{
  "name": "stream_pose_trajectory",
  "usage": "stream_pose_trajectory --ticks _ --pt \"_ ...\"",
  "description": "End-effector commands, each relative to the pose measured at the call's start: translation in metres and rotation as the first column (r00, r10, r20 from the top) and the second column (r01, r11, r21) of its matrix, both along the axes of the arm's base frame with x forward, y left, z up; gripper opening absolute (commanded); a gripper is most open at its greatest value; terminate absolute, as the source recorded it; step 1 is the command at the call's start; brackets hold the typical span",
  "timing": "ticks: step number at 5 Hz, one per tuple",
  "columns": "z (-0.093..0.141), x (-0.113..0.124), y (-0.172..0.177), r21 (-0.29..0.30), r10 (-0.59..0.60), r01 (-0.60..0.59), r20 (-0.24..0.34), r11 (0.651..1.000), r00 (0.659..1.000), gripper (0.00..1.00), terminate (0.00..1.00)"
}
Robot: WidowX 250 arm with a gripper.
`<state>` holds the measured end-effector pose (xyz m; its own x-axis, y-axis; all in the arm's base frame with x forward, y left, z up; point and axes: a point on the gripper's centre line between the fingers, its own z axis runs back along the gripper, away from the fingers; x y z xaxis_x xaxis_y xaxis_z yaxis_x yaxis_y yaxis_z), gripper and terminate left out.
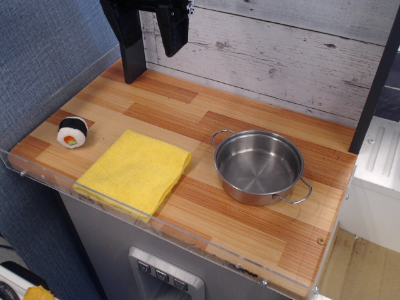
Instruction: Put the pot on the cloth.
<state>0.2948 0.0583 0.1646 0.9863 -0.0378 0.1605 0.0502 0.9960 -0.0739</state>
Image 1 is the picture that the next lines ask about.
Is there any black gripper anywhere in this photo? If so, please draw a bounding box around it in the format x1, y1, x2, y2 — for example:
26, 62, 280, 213
100, 0, 194, 58

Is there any metal pot with handles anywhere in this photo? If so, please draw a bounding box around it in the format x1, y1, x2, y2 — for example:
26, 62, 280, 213
210, 129, 313, 206

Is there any yellow cloth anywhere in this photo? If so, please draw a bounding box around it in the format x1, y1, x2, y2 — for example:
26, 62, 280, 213
73, 130, 191, 223

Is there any white appliance top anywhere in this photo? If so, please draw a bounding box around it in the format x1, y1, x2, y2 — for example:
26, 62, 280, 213
339, 117, 399, 252

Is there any plush sushi roll toy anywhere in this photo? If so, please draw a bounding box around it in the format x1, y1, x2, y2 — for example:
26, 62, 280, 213
56, 116, 89, 149

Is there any grey cabinet with dispenser panel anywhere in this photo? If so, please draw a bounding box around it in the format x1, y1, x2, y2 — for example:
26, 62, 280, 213
61, 194, 316, 299

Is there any yellow black object corner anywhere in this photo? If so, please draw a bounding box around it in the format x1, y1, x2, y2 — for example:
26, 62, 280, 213
0, 279, 56, 300

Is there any left dark frame post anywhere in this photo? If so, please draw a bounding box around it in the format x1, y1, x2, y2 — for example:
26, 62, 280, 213
119, 9, 148, 84

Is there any dark frame post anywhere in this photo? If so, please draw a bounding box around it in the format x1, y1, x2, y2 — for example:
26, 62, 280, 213
119, 9, 148, 84
348, 7, 399, 154

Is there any clear acrylic guard rail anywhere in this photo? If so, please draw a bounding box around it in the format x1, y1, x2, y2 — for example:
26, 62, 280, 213
1, 61, 356, 299

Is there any right dark frame post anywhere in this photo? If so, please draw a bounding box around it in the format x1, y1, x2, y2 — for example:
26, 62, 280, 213
348, 7, 399, 154

